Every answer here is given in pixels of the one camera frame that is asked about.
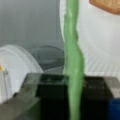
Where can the green lettuce piece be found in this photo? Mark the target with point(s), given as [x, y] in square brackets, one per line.
[74, 59]

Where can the brown toast slice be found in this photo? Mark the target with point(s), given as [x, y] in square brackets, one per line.
[112, 6]

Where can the white divided round tray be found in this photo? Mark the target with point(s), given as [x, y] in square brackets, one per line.
[15, 63]

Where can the white paper plate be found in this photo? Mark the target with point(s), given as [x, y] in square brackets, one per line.
[98, 38]

